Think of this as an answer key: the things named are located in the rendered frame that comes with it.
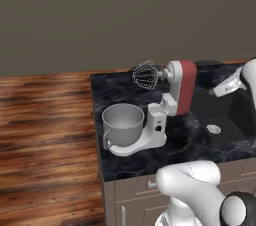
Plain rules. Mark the taupe drawer front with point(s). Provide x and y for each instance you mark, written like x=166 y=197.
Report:
x=235 y=171
x=135 y=185

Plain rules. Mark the white stand mixer base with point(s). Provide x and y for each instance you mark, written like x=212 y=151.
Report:
x=155 y=130

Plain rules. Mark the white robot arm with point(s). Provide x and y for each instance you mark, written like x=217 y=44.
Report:
x=190 y=186

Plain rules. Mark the red stand mixer head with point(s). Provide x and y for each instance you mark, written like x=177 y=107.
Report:
x=185 y=86

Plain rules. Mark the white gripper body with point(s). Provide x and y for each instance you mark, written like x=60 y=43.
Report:
x=230 y=83

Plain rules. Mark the grey metal mixing bowl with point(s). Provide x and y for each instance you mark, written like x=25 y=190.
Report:
x=123 y=125

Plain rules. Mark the black sink basin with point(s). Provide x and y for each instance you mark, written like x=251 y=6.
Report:
x=216 y=110

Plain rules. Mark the taupe cupboard door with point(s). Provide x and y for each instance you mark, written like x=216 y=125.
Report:
x=140 y=213

